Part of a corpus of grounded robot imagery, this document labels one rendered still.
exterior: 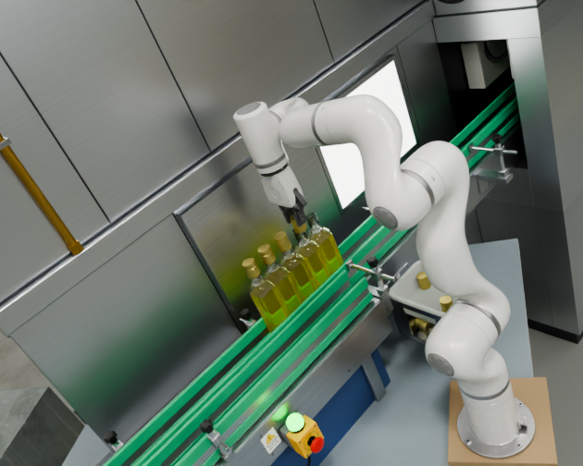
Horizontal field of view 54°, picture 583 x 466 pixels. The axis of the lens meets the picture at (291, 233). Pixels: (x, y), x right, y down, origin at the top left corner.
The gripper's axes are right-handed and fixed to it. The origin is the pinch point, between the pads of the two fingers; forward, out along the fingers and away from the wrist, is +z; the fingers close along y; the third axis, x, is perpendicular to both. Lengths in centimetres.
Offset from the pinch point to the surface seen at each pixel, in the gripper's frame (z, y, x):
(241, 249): 6.2, -13.8, -11.6
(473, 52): 4, -12, 105
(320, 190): 8.0, -13.8, 20.7
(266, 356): 24.3, 4.6, -27.7
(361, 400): 56, 12, -11
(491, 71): 14, -10, 111
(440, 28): -11, -14, 93
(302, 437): 37, 21, -36
